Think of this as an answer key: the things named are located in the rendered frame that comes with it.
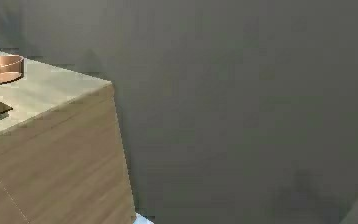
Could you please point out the light wooden cabinet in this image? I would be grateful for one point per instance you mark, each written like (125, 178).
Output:
(60, 150)

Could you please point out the copper round bowl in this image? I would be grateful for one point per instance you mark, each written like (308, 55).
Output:
(3, 68)

